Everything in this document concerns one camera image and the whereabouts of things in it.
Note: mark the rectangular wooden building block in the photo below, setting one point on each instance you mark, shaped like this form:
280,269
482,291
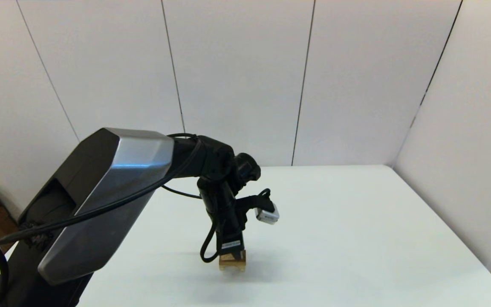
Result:
224,259

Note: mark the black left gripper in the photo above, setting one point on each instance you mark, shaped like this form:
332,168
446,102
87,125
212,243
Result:
230,241

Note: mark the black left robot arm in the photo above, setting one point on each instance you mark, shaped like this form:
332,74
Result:
113,183

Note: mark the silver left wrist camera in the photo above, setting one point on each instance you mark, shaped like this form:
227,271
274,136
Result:
267,214

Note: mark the arched wooden building block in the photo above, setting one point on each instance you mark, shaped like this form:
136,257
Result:
232,267

